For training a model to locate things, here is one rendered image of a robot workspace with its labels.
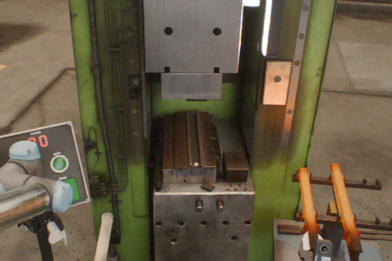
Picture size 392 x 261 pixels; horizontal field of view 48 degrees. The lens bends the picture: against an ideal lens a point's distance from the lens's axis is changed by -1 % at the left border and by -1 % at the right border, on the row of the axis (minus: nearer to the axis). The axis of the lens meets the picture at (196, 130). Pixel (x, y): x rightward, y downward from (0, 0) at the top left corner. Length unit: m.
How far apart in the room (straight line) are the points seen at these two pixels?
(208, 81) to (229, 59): 0.10
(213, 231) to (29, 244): 1.40
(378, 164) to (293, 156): 1.89
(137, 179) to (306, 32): 0.88
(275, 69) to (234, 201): 0.51
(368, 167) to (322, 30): 2.13
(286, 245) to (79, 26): 1.08
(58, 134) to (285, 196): 1.00
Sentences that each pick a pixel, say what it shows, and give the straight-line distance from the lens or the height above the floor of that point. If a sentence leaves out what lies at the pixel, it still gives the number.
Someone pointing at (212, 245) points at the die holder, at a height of 0.65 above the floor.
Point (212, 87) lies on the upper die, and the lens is 1.46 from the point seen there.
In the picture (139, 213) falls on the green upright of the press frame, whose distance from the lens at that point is 1.96.
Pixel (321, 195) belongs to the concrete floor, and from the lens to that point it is 3.20.
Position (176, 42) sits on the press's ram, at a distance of 1.40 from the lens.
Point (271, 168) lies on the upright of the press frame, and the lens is 1.85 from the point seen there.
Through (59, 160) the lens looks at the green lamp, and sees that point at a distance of 1.52.
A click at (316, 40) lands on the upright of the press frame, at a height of 1.43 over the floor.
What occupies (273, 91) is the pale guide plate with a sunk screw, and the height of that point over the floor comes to 1.24.
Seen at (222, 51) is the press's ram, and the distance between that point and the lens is 1.41.
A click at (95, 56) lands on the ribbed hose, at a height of 1.37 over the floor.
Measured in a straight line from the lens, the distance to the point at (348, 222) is 1.46.
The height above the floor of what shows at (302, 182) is 1.01.
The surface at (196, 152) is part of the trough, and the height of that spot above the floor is 0.99.
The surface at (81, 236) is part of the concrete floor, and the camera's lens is 2.82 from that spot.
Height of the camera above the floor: 1.94
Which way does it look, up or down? 31 degrees down
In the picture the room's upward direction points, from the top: 2 degrees clockwise
